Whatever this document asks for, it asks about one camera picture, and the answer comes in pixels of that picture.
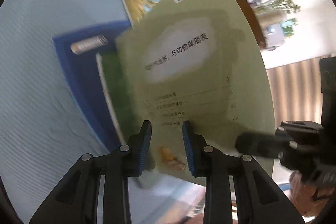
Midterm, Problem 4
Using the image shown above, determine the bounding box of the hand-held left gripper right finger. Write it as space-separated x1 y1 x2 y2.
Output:
182 120 306 224

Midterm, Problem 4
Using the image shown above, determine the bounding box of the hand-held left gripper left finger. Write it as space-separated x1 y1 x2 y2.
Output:
29 120 153 224

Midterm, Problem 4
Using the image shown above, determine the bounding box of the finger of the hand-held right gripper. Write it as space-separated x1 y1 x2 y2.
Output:
235 131 284 159
276 120 324 141

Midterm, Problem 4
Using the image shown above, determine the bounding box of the white and pale green booklet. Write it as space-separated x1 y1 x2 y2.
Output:
115 0 275 188

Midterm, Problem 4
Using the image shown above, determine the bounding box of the navy blue workbook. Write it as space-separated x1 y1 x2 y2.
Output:
52 20 134 152

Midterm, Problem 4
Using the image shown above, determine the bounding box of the person's right hand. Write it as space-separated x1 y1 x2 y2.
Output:
288 171 334 216

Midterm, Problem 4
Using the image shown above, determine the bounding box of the striped brown curtain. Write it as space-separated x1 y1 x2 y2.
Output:
266 59 323 132

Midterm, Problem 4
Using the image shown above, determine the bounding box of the bright green insect book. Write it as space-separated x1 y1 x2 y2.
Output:
96 51 137 142

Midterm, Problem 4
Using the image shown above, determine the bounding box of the light blue desk mat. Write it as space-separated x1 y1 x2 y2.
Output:
0 0 210 224

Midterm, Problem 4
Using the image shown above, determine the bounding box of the brown wooden cabinet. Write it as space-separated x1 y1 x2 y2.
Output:
214 0 267 50

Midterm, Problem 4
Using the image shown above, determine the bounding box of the white book with golden picture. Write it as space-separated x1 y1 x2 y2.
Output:
120 0 163 30

